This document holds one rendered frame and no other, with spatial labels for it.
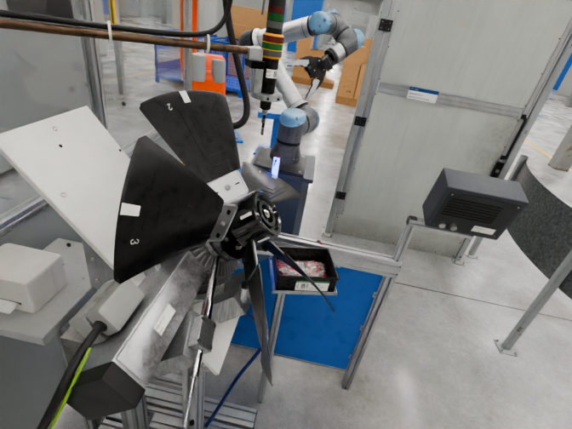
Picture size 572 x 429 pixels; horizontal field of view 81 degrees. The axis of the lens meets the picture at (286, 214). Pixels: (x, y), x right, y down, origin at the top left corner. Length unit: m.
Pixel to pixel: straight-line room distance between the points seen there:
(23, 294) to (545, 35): 2.88
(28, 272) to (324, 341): 1.24
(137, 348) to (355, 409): 1.48
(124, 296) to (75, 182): 0.28
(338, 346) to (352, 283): 0.41
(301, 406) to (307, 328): 0.40
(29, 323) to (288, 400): 1.23
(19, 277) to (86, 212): 0.33
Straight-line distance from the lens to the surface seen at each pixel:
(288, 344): 1.79
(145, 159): 0.56
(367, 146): 2.69
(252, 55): 0.74
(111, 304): 0.66
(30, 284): 1.06
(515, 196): 1.31
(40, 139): 0.85
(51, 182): 0.80
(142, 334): 0.64
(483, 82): 2.74
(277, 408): 1.87
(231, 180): 0.81
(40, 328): 1.09
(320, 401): 1.93
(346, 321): 1.63
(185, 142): 0.82
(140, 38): 0.70
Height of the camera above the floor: 1.63
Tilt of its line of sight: 31 degrees down
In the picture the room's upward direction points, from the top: 10 degrees clockwise
